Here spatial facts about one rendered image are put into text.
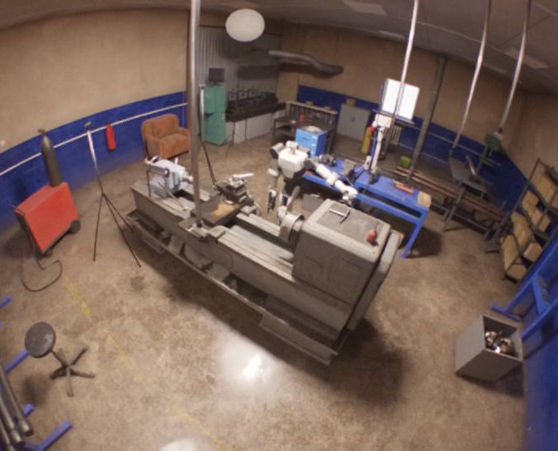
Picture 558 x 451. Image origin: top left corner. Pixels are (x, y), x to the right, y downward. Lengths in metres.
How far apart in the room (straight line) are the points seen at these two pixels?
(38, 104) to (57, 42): 1.11
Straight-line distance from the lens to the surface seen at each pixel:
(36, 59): 5.36
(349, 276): 1.79
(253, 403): 2.43
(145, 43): 6.14
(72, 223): 4.39
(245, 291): 2.48
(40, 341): 2.51
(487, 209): 5.18
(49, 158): 4.15
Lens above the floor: 2.36
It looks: 37 degrees down
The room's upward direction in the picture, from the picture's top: 7 degrees clockwise
